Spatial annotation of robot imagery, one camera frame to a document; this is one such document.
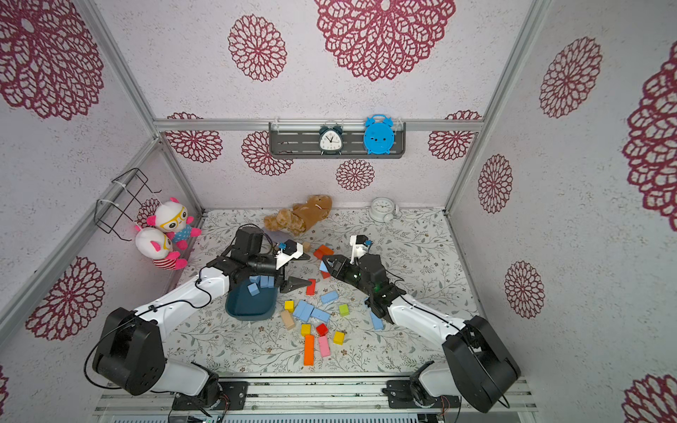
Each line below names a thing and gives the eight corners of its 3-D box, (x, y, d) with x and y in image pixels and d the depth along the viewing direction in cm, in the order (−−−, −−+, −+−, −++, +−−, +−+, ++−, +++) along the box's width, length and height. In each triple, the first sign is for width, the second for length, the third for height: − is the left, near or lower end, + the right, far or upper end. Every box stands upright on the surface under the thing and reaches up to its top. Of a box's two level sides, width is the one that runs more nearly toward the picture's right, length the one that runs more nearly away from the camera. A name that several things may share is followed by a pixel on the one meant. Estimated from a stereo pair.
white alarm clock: (370, 223, 118) (371, 217, 115) (368, 204, 126) (369, 197, 123) (399, 223, 118) (401, 217, 115) (395, 204, 126) (397, 197, 123)
